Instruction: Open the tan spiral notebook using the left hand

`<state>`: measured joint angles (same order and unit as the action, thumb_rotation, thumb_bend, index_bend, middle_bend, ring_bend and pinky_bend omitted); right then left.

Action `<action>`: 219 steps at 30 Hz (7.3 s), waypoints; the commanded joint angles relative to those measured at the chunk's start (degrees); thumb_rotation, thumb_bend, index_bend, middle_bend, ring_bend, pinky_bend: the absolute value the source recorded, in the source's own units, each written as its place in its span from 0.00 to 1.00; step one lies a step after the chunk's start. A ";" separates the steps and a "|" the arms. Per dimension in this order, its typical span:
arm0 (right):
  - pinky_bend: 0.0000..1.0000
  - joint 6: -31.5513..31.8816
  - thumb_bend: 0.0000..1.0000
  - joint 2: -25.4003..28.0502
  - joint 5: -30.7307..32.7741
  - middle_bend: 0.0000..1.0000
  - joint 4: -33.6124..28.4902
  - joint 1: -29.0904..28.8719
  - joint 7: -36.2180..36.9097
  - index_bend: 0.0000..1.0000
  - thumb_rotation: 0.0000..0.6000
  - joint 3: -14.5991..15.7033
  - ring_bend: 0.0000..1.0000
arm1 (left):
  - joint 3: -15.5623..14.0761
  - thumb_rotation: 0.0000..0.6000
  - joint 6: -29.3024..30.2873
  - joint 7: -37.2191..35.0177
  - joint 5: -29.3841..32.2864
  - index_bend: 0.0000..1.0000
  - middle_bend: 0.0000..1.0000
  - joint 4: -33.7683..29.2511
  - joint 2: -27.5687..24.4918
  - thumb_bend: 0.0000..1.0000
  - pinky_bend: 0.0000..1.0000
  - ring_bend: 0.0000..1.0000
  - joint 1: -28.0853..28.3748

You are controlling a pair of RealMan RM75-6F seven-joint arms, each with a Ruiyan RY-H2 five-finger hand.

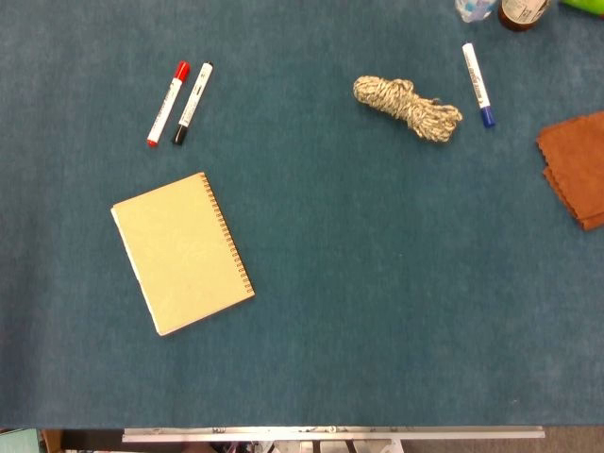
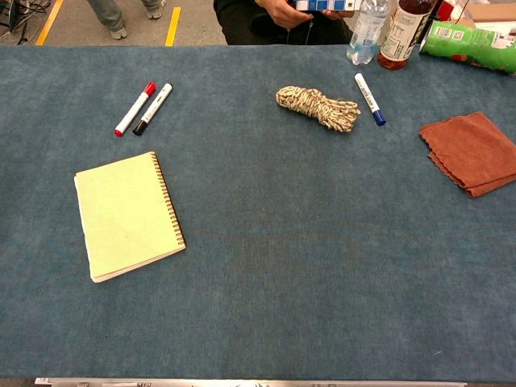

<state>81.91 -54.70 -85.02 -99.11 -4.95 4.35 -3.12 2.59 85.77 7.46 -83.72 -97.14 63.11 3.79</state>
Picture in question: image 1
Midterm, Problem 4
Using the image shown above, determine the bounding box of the red-capped whiteboard marker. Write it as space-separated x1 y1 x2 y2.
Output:
145 59 192 149

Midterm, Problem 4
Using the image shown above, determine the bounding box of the aluminium frame rail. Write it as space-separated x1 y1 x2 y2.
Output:
121 426 546 444

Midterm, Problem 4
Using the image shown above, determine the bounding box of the clear plastic water bottle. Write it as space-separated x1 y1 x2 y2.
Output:
454 0 499 23

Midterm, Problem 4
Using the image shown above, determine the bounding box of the blue felt table mat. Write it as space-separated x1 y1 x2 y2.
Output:
0 0 604 430

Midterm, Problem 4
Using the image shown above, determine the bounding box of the brown folded cloth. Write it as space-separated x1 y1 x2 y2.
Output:
535 110 604 232

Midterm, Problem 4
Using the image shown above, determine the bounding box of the brown glass bottle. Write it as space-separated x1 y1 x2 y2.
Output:
497 0 552 33

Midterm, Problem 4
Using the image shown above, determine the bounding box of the beige twisted rope bundle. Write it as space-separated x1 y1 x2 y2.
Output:
352 75 464 145

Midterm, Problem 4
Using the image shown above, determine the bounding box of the bright green object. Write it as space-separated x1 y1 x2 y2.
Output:
559 0 604 18

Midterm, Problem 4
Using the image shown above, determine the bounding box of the blue-capped whiteboard marker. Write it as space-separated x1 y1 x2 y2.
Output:
461 42 497 129

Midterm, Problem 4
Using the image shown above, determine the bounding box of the black-capped whiteboard marker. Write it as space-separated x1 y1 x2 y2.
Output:
170 61 214 146

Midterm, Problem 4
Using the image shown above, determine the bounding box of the teal box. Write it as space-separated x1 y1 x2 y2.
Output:
0 428 42 453

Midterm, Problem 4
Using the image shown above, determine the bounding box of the tan spiral-bound notebook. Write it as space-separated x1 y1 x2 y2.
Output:
110 171 257 337

